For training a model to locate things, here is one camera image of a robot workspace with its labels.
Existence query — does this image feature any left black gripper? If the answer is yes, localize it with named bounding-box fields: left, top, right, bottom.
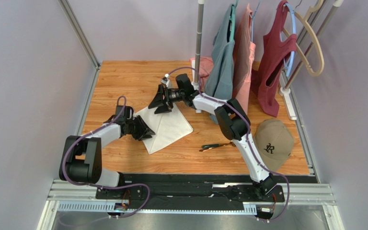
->
left=126, top=115, right=155, bottom=141

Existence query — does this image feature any white cloth napkin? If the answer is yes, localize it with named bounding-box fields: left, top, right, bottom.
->
left=136, top=107, right=193, bottom=154

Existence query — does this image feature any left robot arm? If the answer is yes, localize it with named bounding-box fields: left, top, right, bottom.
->
left=59, top=105, right=155, bottom=192

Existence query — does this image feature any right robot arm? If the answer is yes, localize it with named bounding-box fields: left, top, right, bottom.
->
left=148, top=74, right=276, bottom=199

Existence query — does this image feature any pink cloth on table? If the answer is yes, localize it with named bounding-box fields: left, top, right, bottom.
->
left=190, top=57, right=213, bottom=89

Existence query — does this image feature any grey-blue hanging shirt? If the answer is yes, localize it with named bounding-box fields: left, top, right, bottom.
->
left=203, top=3, right=238, bottom=125

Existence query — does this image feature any salmon pink hanging shirt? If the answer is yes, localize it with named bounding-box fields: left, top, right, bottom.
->
left=232, top=5, right=256, bottom=113

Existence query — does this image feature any teal hanger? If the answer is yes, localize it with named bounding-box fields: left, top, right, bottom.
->
left=228, top=0, right=239, bottom=42

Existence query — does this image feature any tan baseball cap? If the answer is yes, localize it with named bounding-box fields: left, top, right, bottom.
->
left=253, top=118, right=294, bottom=172

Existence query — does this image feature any dark red tank top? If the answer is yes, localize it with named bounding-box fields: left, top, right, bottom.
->
left=250, top=0, right=297, bottom=117

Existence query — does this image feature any light blue hanger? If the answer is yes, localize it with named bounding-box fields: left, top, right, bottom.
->
left=279, top=2, right=298, bottom=78

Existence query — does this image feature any beige wooden hanger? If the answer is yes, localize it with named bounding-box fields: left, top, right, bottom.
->
left=289, top=0, right=325, bottom=80

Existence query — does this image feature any metal clothes rack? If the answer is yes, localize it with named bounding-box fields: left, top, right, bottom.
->
left=192, top=0, right=344, bottom=120

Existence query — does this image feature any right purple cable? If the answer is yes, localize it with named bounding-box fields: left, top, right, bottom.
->
left=167, top=66, right=290, bottom=222

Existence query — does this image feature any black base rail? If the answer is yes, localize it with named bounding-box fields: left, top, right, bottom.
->
left=65, top=172, right=319, bottom=214

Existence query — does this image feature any gold utensil dark handle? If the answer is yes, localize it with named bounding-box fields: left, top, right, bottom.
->
left=199, top=144, right=225, bottom=152

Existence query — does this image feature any gold fork green handle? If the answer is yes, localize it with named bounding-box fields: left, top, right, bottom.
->
left=199, top=141, right=236, bottom=152

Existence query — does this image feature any aluminium frame post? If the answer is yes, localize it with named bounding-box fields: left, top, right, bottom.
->
left=58, top=0, right=101, bottom=70

